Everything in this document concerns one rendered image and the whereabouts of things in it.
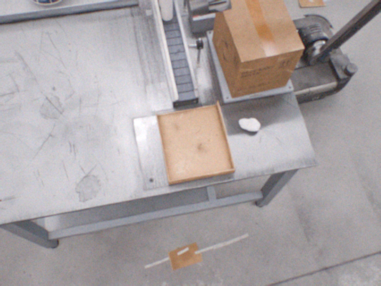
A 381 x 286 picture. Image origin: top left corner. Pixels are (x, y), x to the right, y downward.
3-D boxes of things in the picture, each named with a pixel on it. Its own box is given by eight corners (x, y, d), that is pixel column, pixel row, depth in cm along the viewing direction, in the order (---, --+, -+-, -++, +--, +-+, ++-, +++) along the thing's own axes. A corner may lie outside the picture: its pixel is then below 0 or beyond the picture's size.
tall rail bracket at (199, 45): (184, 61, 176) (185, 37, 161) (200, 58, 177) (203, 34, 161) (185, 67, 175) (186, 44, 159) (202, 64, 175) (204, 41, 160)
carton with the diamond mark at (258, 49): (211, 40, 178) (217, -4, 153) (262, 29, 181) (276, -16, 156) (231, 99, 167) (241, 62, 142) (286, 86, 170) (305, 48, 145)
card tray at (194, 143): (155, 115, 166) (155, 110, 162) (217, 105, 168) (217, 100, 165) (168, 184, 155) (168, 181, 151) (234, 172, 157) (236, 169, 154)
